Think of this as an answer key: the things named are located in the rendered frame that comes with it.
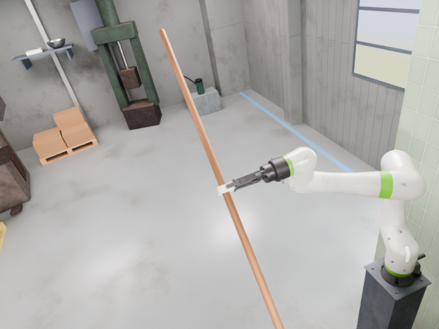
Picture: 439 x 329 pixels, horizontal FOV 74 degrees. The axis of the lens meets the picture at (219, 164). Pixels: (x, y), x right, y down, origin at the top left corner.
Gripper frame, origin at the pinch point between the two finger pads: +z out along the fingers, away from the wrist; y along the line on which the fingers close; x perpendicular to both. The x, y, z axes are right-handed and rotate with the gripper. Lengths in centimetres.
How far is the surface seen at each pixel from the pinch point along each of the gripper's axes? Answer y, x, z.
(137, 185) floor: 362, 121, 69
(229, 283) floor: 210, -56, -3
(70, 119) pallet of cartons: 473, 339, 169
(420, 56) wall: 9, 31, -125
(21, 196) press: 387, 176, 254
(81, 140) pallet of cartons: 478, 287, 161
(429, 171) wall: 43, -25, -124
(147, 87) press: 446, 343, -4
